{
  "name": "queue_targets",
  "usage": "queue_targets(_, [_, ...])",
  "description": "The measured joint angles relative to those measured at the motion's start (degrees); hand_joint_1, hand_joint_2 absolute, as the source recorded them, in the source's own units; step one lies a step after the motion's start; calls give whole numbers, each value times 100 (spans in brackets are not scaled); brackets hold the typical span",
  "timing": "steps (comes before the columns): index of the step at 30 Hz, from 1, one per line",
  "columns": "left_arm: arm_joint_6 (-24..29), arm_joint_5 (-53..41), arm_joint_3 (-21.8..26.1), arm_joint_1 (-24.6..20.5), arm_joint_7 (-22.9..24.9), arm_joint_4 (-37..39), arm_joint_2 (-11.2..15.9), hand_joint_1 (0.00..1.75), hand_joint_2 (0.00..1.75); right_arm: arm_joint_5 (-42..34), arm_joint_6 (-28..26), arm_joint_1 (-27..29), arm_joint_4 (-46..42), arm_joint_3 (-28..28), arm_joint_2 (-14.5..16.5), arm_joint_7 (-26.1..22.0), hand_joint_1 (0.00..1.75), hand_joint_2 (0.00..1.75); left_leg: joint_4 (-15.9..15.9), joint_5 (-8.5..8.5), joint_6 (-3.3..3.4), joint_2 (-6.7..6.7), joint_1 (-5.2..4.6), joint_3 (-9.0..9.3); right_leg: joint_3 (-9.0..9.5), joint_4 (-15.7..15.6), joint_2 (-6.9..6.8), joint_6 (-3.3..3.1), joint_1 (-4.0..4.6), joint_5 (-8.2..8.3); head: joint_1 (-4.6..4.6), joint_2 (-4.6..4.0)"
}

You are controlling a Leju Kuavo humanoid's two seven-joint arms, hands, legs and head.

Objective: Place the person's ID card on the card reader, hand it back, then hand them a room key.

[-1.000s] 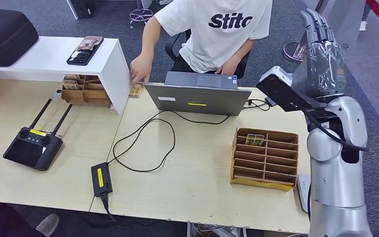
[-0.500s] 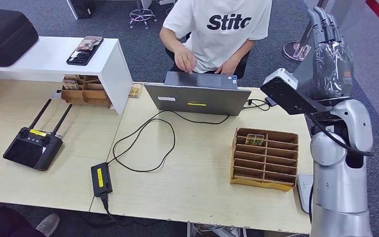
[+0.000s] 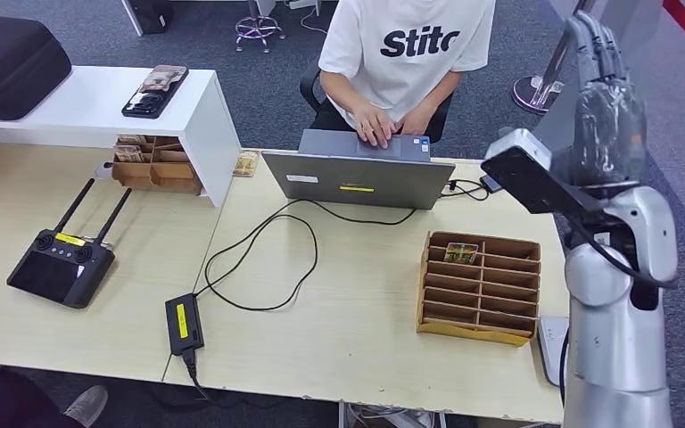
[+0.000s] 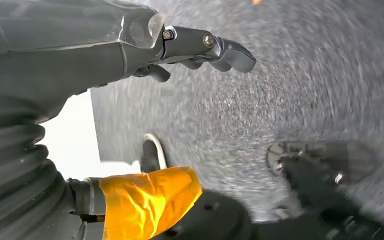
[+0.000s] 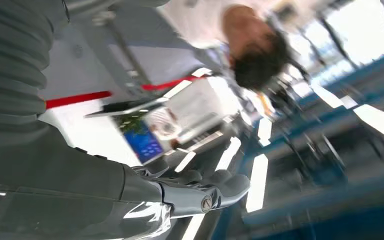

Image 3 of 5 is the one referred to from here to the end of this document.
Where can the person's right hand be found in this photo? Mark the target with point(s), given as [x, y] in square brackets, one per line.
[375, 127]

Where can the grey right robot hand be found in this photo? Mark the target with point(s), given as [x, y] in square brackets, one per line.
[608, 130]

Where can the person's left hand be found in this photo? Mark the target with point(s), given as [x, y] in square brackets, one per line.
[418, 121]

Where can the colourful room key card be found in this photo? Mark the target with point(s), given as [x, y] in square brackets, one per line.
[460, 253]

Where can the person's right forearm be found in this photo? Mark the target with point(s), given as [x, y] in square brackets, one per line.
[342, 91]

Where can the person's left forearm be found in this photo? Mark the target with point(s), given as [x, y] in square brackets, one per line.
[440, 93]

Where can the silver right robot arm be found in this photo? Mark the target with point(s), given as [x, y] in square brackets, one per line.
[614, 342]

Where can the person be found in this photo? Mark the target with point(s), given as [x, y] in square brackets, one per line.
[407, 59]

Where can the patterned card on desk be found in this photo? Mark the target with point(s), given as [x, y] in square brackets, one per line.
[247, 163]

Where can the large wooden card organizer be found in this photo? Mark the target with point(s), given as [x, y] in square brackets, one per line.
[484, 295]

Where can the white card reader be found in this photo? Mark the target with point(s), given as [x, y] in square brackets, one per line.
[552, 348]

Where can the person's shoe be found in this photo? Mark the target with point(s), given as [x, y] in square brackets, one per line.
[85, 406]

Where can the person's leg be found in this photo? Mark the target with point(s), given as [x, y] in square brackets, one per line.
[5, 399]

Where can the grey laptop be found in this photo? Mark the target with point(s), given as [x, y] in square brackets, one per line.
[357, 177]

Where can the black office chair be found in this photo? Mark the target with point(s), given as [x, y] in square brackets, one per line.
[319, 100]

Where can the small black hard drive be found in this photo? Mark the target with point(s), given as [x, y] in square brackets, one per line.
[490, 183]

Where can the chrome stool base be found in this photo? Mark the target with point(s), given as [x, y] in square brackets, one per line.
[258, 26]

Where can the small wooden organizer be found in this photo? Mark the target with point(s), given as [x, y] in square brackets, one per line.
[159, 171]

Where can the black smartphone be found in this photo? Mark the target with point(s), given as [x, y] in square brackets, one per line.
[153, 94]

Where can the black computer tower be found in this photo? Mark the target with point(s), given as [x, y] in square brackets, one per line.
[150, 16]

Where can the black power adapter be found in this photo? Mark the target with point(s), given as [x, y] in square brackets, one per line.
[183, 323]

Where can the white desk shelf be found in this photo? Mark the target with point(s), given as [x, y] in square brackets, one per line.
[82, 112]

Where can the black remote controller with antennas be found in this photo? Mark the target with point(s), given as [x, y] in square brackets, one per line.
[53, 273]

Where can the black carry case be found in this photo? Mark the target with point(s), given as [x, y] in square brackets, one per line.
[5, 65]

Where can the chrome stanchion post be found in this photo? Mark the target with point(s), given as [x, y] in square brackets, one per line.
[531, 94]

